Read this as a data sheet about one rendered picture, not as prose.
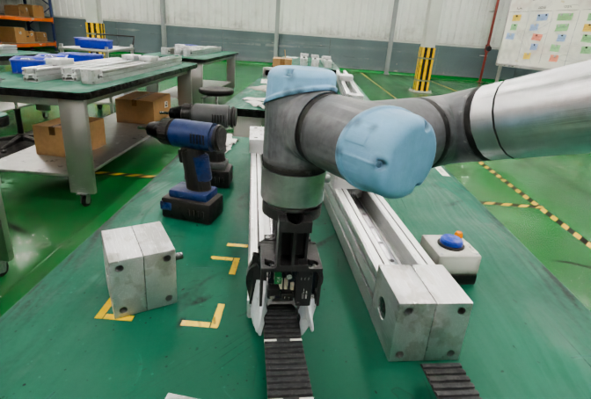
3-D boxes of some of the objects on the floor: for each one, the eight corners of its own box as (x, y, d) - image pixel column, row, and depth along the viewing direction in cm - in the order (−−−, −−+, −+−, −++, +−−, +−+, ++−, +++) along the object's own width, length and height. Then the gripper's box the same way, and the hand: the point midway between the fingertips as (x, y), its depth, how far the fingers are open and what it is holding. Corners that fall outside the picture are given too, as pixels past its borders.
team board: (470, 126, 626) (500, -9, 559) (495, 126, 641) (528, -5, 575) (554, 153, 492) (608, -19, 426) (583, 152, 508) (638, -14, 441)
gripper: (239, 218, 41) (236, 372, 49) (351, 221, 43) (331, 369, 50) (242, 187, 49) (238, 323, 57) (335, 190, 51) (320, 322, 58)
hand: (280, 322), depth 56 cm, fingers closed on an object, 5 cm apart
